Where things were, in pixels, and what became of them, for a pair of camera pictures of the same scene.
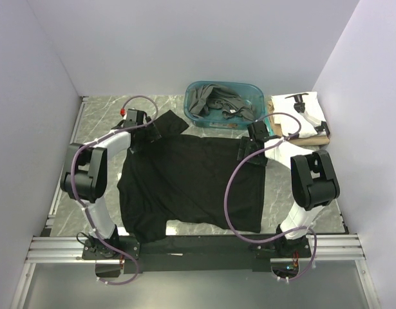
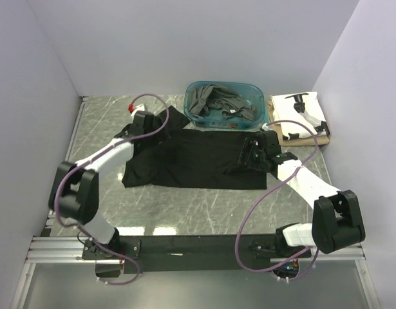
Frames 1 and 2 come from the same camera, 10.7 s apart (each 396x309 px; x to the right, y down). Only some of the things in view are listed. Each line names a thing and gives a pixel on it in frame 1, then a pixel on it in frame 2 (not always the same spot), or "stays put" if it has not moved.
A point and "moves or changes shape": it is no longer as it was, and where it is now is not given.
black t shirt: [182, 178] moves or changes shape
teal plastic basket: [225, 105] stays put
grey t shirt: [204, 96] stays put
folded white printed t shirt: [300, 114] stays put
